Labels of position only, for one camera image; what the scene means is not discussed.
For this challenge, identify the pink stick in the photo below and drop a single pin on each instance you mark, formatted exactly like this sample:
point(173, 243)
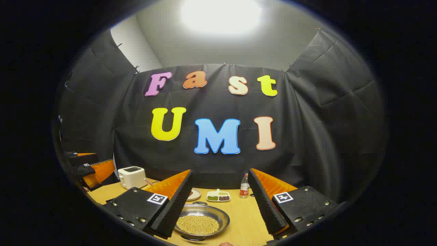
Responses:
point(149, 181)

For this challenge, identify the white toaster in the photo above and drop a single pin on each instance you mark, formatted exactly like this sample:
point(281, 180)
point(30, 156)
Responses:
point(131, 177)

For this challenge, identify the black backdrop cloth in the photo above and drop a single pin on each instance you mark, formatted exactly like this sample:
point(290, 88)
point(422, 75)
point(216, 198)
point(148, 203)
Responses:
point(307, 136)

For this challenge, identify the clear water bottle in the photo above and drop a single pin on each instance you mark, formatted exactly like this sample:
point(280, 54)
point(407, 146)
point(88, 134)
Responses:
point(244, 188)

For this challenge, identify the white divided dish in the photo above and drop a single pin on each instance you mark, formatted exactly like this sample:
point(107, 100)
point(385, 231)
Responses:
point(218, 197)

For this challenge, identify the round white plate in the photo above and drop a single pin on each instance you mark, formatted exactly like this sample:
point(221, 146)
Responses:
point(196, 194)

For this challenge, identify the ceiling light panel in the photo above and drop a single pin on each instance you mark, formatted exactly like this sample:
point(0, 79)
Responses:
point(222, 15)

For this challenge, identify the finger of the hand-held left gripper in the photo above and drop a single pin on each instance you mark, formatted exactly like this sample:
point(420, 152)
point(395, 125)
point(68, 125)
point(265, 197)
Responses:
point(83, 159)
point(83, 171)

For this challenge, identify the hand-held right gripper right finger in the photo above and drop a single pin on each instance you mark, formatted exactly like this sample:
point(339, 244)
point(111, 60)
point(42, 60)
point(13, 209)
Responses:
point(266, 205)

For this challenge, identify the pile of yellow soybeans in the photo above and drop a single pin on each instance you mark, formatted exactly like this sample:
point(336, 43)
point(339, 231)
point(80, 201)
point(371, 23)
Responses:
point(201, 224)

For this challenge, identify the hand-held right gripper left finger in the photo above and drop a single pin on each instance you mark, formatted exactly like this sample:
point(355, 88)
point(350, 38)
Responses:
point(177, 208)

